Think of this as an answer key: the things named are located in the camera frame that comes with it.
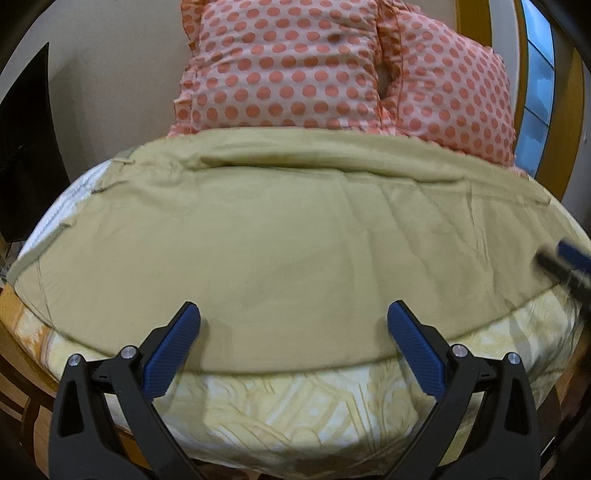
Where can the wooden bed frame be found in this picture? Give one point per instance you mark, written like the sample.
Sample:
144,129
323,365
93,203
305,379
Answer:
27,386

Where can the left polka dot pillow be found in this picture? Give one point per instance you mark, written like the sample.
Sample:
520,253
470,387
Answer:
285,63

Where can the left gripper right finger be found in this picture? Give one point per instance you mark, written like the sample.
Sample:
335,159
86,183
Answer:
504,442

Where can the yellow patterned bed sheet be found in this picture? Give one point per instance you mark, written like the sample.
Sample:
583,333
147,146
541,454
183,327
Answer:
317,423

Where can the dark doorway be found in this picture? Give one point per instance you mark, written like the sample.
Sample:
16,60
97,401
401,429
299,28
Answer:
32,171

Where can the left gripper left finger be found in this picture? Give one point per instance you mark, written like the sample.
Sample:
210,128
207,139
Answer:
84,443

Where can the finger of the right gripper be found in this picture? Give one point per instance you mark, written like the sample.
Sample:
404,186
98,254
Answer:
568,265

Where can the khaki pants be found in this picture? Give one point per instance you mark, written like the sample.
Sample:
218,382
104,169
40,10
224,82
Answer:
292,243

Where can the right polka dot pillow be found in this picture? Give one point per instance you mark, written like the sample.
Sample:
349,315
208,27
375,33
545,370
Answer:
444,87

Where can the polka dot pillow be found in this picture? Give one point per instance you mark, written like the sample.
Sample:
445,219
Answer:
285,63
444,87

